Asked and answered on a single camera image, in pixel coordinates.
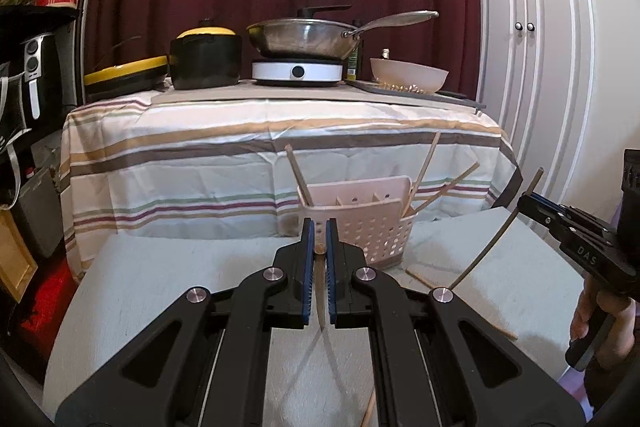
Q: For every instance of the yellow pot lid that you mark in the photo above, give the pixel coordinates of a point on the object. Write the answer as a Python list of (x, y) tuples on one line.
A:
[(207, 29)]

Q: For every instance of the person's right hand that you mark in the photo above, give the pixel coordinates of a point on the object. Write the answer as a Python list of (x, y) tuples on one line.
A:
[(622, 327)]

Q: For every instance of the wooden board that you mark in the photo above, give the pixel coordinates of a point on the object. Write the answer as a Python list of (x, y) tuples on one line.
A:
[(15, 262)]

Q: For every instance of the beige bowl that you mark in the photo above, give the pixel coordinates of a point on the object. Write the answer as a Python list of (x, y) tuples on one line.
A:
[(407, 74)]

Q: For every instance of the black air fryer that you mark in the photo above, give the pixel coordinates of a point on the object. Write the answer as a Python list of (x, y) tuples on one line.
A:
[(47, 72)]

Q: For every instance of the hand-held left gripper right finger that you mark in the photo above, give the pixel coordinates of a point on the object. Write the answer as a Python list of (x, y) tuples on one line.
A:
[(331, 277)]

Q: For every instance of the striped tablecloth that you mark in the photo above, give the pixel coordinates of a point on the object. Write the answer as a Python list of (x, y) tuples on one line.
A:
[(200, 172)]

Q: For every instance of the black shelf unit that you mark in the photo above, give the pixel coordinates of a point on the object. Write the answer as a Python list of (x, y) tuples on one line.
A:
[(40, 9)]

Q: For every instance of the yellow electric griddle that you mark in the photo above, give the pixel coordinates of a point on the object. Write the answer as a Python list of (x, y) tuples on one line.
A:
[(125, 74)]

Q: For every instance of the black pot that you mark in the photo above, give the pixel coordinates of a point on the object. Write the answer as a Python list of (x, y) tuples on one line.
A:
[(205, 62)]

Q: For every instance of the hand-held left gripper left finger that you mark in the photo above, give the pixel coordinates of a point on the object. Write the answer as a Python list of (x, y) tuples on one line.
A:
[(307, 257)]

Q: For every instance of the red cloth item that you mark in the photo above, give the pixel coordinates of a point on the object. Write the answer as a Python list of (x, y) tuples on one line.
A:
[(45, 297)]

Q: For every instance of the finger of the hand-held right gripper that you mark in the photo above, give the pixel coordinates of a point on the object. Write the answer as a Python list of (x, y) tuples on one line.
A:
[(540, 212), (595, 227)]

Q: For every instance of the black box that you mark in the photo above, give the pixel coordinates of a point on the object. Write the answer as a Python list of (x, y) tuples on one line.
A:
[(35, 217)]

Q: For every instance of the beige table mat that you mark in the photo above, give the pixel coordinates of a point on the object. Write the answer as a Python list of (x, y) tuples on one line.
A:
[(300, 94)]

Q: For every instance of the grey tray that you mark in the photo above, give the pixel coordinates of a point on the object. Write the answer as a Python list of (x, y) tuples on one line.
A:
[(450, 101)]

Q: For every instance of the pink perforated utensil basket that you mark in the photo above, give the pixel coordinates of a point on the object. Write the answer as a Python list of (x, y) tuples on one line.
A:
[(375, 227)]

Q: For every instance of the steel wok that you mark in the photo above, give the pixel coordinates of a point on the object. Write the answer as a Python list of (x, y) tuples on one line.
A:
[(300, 39)]

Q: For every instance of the wooden chopstick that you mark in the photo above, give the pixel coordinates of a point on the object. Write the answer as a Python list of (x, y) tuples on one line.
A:
[(319, 297), (369, 407), (480, 257), (299, 177), (417, 274), (500, 331), (425, 167), (450, 182)]

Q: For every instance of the white wardrobe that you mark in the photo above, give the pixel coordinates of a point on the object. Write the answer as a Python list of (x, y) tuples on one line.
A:
[(550, 57)]

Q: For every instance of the white induction cooker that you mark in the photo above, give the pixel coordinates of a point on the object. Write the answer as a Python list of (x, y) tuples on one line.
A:
[(280, 72)]

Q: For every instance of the green oil bottle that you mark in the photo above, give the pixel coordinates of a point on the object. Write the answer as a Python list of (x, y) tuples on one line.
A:
[(353, 64)]

